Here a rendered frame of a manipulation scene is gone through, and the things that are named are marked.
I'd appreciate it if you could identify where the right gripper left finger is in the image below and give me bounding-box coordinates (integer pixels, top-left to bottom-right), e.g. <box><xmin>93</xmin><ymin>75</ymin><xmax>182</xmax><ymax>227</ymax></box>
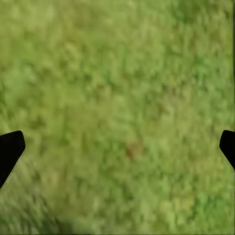
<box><xmin>0</xmin><ymin>130</ymin><xmax>25</xmax><ymax>189</ymax></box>

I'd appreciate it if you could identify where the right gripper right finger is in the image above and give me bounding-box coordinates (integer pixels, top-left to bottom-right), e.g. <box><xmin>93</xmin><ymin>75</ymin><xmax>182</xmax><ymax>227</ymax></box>
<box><xmin>219</xmin><ymin>130</ymin><xmax>235</xmax><ymax>169</ymax></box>

